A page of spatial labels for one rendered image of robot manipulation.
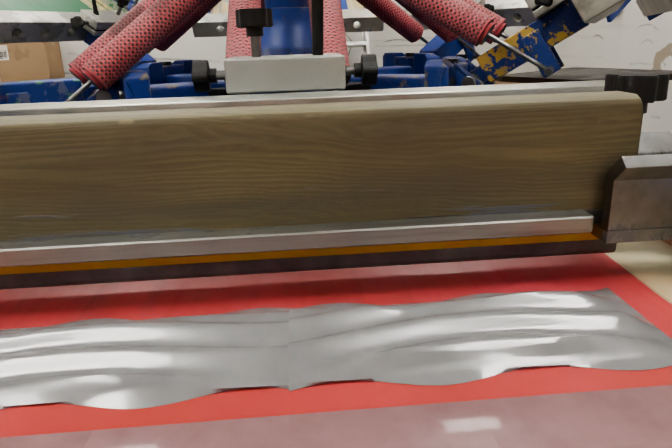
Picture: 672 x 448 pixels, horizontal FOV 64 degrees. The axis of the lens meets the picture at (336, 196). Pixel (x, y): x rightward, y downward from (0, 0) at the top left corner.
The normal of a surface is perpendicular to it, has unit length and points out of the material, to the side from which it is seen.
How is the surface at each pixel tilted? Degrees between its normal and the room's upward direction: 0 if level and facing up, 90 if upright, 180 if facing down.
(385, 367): 36
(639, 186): 90
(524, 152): 90
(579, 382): 0
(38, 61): 90
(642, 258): 0
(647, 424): 0
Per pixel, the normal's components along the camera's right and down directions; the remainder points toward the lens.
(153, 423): -0.04, -0.96
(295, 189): 0.07, 0.29
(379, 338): 0.15, -0.66
